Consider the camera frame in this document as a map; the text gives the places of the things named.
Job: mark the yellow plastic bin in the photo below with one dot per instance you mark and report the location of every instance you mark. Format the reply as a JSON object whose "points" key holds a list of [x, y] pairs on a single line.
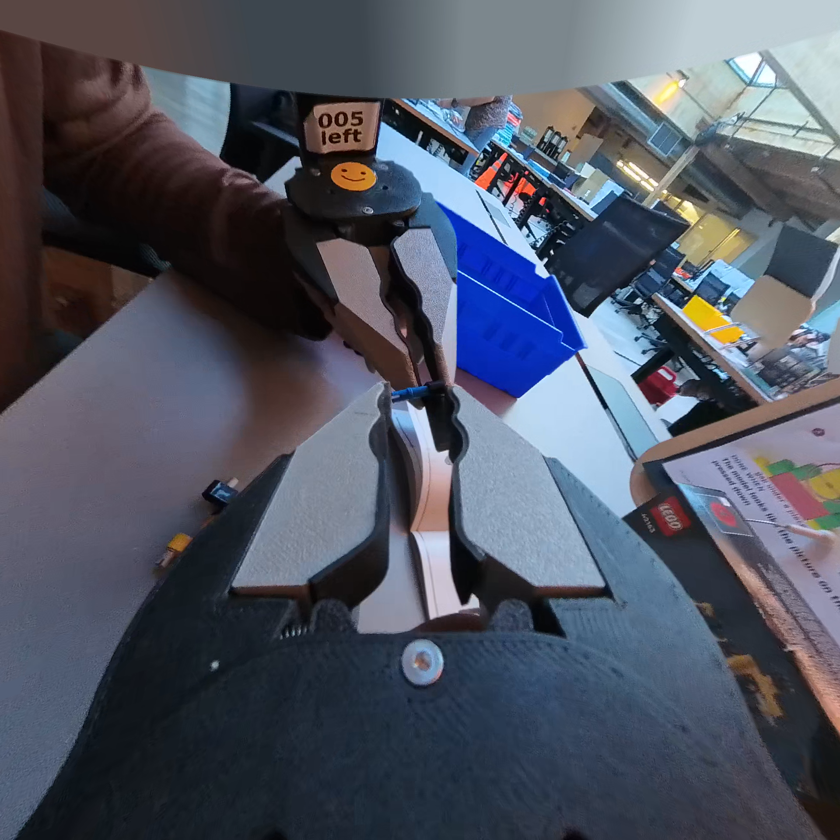
{"points": [[709, 315]]}

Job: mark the black lego connector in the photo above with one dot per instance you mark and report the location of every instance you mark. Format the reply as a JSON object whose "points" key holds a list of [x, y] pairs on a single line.
{"points": [[438, 388]]}

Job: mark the blue plastic bin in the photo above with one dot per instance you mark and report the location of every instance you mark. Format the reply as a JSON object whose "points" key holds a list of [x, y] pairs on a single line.
{"points": [[499, 315]]}

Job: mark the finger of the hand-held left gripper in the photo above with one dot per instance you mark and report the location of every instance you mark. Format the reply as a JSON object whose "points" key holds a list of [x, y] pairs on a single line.
{"points": [[354, 289], [430, 269]]}

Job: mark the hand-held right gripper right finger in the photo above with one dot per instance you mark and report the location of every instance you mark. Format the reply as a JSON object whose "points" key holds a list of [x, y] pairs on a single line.
{"points": [[525, 518]]}

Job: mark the black lego box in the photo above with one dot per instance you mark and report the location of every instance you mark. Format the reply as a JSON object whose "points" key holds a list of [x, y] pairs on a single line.
{"points": [[754, 656]]}

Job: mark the grey laptop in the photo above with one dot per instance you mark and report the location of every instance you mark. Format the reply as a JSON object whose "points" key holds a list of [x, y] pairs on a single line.
{"points": [[623, 413], [502, 213]]}

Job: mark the blue lego pin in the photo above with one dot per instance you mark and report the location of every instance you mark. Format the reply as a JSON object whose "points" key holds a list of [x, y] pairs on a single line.
{"points": [[408, 393]]}

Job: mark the cardboard box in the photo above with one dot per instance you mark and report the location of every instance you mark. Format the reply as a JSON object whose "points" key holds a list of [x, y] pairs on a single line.
{"points": [[774, 315]]}

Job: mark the small yellow lego piece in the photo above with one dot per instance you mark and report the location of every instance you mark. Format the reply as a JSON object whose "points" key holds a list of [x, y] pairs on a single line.
{"points": [[174, 548]]}

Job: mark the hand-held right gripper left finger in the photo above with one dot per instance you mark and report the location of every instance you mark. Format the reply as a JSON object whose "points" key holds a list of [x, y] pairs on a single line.
{"points": [[321, 518]]}

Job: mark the person's left forearm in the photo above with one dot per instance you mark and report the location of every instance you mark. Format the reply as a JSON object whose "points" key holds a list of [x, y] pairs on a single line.
{"points": [[164, 197]]}

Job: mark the red container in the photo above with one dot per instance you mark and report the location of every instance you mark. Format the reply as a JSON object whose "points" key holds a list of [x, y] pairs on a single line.
{"points": [[657, 386]]}

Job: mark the printed instruction sheet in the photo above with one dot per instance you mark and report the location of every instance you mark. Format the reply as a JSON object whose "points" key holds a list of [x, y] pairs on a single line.
{"points": [[787, 499]]}

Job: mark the small black lego piece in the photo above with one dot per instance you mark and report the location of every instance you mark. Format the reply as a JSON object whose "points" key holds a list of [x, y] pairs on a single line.
{"points": [[220, 491]]}

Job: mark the orange traffic cone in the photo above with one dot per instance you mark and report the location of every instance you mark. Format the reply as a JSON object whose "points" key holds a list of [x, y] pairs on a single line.
{"points": [[499, 174]]}

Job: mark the wooden work table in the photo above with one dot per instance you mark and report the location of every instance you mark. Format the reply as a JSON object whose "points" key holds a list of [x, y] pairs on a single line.
{"points": [[715, 358]]}

